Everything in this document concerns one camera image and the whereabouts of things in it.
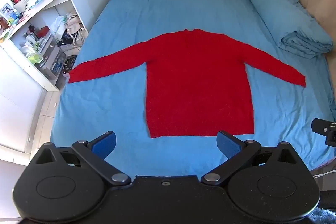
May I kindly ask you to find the red knit sweater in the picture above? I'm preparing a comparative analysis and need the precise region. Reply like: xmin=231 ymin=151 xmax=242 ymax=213
xmin=68 ymin=28 xmax=307 ymax=139

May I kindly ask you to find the white cable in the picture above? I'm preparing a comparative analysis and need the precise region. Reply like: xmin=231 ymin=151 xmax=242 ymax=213
xmin=312 ymin=171 xmax=336 ymax=179

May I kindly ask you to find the green packet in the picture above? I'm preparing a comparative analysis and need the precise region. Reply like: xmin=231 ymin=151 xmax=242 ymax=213
xmin=27 ymin=53 xmax=44 ymax=64

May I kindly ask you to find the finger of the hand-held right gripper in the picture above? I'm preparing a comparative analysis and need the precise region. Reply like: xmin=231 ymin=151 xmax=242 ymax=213
xmin=311 ymin=118 xmax=336 ymax=146

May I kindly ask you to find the rolled blue duvet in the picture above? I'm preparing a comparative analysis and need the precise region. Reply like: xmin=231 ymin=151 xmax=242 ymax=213
xmin=227 ymin=0 xmax=334 ymax=59

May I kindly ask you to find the white shelf unit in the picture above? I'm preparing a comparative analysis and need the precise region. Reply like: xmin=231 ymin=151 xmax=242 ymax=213
xmin=0 ymin=0 xmax=89 ymax=92

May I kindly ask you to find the red box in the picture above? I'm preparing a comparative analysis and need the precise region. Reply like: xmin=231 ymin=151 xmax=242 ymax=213
xmin=36 ymin=26 xmax=50 ymax=38

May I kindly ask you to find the bed with blue sheet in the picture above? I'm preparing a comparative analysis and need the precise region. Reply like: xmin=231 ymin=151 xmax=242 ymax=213
xmin=50 ymin=0 xmax=336 ymax=178

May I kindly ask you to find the blue fluffy rug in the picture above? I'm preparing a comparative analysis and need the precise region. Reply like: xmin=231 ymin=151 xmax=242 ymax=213
xmin=311 ymin=207 xmax=336 ymax=224

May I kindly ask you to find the white plastic bag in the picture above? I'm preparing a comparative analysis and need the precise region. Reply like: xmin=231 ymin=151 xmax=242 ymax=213
xmin=50 ymin=16 xmax=68 ymax=38

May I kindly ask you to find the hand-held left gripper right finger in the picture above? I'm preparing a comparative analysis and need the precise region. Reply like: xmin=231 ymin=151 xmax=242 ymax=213
xmin=201 ymin=131 xmax=298 ymax=187

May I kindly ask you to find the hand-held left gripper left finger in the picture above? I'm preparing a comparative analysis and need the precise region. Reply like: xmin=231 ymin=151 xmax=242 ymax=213
xmin=35 ymin=131 xmax=132 ymax=187

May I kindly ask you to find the blue printed box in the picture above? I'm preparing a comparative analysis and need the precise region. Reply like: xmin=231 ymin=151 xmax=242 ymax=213
xmin=0 ymin=3 xmax=19 ymax=20

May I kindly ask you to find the beige cloth bag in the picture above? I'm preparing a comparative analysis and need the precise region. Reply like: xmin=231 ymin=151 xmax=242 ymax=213
xmin=65 ymin=14 xmax=86 ymax=49

